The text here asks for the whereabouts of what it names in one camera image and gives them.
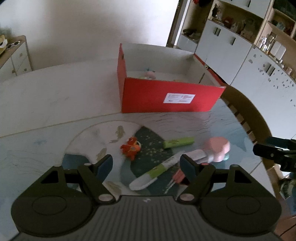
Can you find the green tube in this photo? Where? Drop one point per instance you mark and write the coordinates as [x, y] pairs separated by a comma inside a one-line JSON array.
[[178, 142]]

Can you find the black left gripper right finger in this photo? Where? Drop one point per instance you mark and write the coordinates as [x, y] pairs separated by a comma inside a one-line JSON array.
[[200, 178]]

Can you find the red cardboard shoe box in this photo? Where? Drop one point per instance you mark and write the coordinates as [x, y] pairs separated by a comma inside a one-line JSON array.
[[182, 84]]

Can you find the pink doll figure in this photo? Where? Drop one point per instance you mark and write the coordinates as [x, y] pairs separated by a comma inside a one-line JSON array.
[[149, 74]]

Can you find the wooden chair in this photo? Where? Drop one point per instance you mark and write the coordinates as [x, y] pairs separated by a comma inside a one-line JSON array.
[[257, 130]]

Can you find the pink white pen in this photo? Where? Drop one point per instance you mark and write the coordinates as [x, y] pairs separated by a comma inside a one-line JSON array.
[[176, 179]]

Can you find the white wall cabinet unit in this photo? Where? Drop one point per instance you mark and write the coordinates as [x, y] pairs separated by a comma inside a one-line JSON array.
[[227, 37]]

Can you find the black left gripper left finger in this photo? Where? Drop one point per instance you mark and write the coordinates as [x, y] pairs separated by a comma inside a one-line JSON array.
[[92, 177]]

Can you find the white drawer chest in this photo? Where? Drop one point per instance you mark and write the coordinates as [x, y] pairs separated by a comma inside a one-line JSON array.
[[15, 61]]

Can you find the white sunglasses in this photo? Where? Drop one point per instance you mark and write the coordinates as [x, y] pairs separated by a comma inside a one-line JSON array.
[[9, 46]]

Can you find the orange fish toy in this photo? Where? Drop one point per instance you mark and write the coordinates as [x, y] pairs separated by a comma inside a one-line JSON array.
[[131, 148]]

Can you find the white green pen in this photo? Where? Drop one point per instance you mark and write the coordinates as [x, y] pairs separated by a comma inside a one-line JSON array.
[[151, 176]]

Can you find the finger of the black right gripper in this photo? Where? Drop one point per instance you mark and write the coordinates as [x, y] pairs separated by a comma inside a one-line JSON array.
[[279, 150]]

